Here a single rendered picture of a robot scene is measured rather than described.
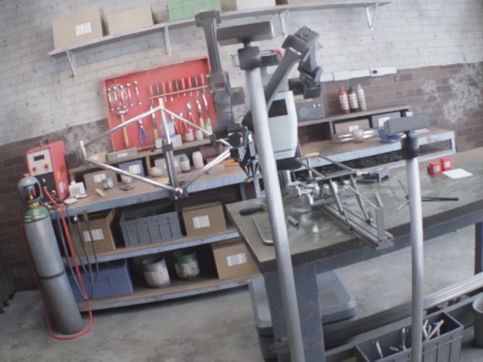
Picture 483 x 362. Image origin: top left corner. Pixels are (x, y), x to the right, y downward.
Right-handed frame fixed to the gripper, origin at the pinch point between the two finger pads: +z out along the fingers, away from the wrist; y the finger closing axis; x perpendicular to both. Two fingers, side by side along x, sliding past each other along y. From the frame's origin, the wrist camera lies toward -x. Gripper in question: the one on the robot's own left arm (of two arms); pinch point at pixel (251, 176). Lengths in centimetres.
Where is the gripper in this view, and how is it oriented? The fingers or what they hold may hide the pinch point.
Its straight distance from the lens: 210.9
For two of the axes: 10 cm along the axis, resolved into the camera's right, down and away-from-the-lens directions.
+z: 1.7, 9.7, 1.9
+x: 4.8, -2.5, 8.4
